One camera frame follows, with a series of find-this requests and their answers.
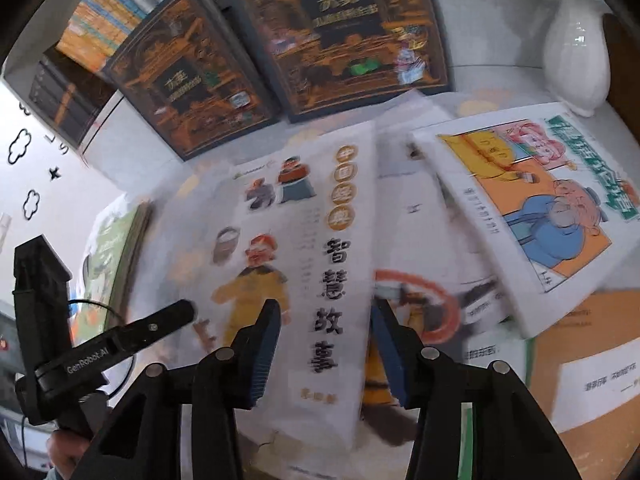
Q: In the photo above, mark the white blue-robed elder comic book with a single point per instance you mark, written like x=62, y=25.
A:
x=540, y=220

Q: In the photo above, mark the white bookshelf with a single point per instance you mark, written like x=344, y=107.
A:
x=107, y=115

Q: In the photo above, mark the black lettering wall sticker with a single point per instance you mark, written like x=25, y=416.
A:
x=56, y=143

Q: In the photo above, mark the dark boxed book set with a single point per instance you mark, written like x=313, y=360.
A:
x=65, y=100

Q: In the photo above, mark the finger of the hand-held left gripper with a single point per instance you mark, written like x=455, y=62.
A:
x=160, y=322

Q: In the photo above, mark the dark ornate encyclopedia book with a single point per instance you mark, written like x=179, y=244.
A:
x=340, y=35
x=190, y=75

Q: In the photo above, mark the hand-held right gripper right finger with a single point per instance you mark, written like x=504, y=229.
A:
x=390, y=355

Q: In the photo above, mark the white yellow-robed figure storybook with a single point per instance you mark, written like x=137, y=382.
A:
x=325, y=260

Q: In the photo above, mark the person's left hand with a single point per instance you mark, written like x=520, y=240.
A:
x=67, y=455

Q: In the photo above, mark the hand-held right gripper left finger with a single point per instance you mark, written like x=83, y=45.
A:
x=262, y=355

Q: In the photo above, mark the white ribbed vase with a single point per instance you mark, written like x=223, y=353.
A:
x=575, y=50

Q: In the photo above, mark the black bird wall sticker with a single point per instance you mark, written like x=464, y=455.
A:
x=53, y=174

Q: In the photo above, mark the row of orange books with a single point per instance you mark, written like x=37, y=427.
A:
x=95, y=30

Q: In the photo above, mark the brown book white label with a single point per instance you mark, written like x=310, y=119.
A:
x=590, y=320

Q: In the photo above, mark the stack of books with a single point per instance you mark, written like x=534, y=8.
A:
x=112, y=250

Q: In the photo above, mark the cloud outline wall sticker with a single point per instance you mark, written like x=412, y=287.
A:
x=32, y=203
x=19, y=146
x=25, y=108

